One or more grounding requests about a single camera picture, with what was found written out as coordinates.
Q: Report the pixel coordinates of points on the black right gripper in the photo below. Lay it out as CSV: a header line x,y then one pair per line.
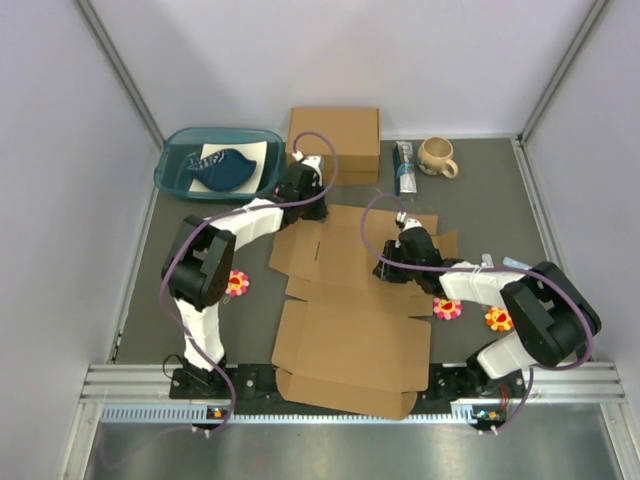
x,y
387,273

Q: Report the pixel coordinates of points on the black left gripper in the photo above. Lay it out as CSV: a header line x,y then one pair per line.
x,y
320,212

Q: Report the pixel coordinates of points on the brown cardboard box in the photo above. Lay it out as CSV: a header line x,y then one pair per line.
x,y
348,340

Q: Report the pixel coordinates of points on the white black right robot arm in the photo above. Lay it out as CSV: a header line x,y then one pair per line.
x,y
551,318

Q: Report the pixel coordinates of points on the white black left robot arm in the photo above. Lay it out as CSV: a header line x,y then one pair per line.
x,y
198,267

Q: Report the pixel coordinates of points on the lower folded cardboard box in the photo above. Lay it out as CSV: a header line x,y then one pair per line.
x,y
366,177

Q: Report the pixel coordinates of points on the folded cardboard box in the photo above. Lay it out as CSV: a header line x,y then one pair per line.
x,y
366,177
353,131

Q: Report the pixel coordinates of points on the upper folded cardboard box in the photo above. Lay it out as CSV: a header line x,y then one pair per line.
x,y
353,131

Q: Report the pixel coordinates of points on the blue toothpaste box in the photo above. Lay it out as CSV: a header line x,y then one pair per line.
x,y
404,169

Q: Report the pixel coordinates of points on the dark blue shoe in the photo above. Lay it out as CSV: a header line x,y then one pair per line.
x,y
223,170

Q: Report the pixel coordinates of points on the pink flower toy right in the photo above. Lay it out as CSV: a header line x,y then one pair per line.
x,y
446,309

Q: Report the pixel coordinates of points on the pink flower toy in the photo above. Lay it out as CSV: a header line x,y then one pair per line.
x,y
446,309
237,285

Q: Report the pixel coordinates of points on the teal plastic bin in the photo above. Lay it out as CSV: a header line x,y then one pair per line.
x,y
170,174

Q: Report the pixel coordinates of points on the orange grey marker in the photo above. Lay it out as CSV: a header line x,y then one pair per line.
x,y
487,260

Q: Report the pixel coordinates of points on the pink flower toy left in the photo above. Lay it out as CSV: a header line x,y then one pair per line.
x,y
237,285

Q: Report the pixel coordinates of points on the beige ceramic mug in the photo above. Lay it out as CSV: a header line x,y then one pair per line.
x,y
435,157

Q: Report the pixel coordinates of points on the light blue marker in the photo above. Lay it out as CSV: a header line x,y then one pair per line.
x,y
516,266

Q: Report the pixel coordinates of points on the orange flower toy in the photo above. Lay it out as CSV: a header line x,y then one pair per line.
x,y
498,319

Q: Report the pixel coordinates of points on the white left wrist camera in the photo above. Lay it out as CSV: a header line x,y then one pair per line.
x,y
313,161

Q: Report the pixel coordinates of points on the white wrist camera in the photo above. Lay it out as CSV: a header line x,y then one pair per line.
x,y
404,222
313,161

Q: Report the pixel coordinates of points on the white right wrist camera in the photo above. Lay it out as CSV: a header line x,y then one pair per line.
x,y
404,222

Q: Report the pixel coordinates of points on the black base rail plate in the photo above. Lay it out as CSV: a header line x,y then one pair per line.
x,y
256,391

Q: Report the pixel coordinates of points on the grey slotted cable duct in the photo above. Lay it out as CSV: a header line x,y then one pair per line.
x,y
463,411

